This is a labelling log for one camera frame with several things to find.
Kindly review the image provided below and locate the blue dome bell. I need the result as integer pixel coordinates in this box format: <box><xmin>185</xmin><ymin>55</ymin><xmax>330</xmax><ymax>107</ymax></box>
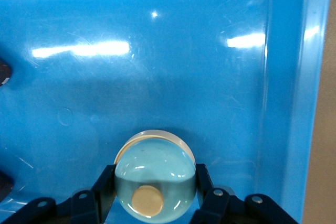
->
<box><xmin>113</xmin><ymin>129</ymin><xmax>197</xmax><ymax>221</ymax></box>

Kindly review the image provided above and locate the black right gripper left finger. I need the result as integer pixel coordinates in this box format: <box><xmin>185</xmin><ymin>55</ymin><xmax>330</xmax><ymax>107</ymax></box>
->
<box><xmin>2</xmin><ymin>164</ymin><xmax>118</xmax><ymax>224</ymax></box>

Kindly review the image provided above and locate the large brown electrolytic capacitor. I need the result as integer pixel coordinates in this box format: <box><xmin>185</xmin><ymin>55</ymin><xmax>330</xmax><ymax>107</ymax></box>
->
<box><xmin>0</xmin><ymin>57</ymin><xmax>13</xmax><ymax>87</ymax></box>

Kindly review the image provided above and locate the blue plastic tray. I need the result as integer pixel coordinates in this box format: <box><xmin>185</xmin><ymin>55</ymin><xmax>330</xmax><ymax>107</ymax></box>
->
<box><xmin>0</xmin><ymin>0</ymin><xmax>333</xmax><ymax>224</ymax></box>

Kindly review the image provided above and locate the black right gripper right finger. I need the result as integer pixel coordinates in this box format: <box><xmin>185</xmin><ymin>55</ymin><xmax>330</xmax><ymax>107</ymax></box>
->
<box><xmin>188</xmin><ymin>164</ymin><xmax>300</xmax><ymax>224</ymax></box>

